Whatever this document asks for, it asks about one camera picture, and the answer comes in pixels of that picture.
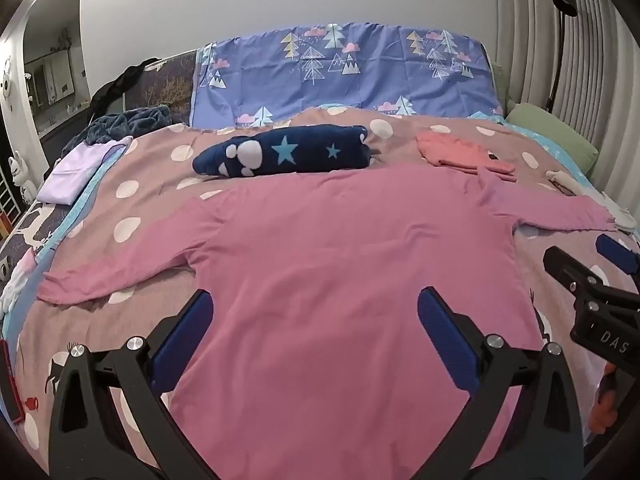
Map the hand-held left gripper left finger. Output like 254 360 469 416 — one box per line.
48 289 216 480

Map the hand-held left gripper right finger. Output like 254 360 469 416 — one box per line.
417 286 586 480

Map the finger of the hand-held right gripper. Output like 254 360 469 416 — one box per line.
596 234 640 286
543 246 608 311

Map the pink long-sleeve shirt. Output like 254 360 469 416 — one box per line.
37 165 616 480

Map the person's right hand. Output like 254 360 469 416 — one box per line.
589 364 621 435

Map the cream folded garment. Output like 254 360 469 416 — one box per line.
545 170 638 233

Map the green pillow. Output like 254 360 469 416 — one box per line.
505 102 600 173

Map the pink polka-dot blanket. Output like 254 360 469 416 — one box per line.
0 105 640 480

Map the beige curtain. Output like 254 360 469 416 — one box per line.
492 0 640 221

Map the coral folded garment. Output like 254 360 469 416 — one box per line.
416 131 517 183

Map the white pink cloth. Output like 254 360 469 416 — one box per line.
0 250 37 313

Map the grey animal-print sheet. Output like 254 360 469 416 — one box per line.
0 199 71 281

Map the red flat case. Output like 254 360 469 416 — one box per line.
0 337 26 423

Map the lavender cloth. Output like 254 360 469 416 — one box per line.
36 137 133 206

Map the navy star-print blanket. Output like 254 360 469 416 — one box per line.
192 124 373 178

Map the white ladder rack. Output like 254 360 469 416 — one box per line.
0 180 22 233

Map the grey-blue fleece blanket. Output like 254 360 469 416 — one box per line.
60 105 173 158

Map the white cat figurine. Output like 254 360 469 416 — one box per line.
7 150 38 206

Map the dark printed headboard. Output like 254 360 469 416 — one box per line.
135 52 201 126

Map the black garment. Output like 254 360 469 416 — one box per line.
89 57 166 111

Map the purple tree-print sheet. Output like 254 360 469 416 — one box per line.
191 22 506 128

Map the arched wall mirror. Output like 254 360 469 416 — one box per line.
0 0 96 128

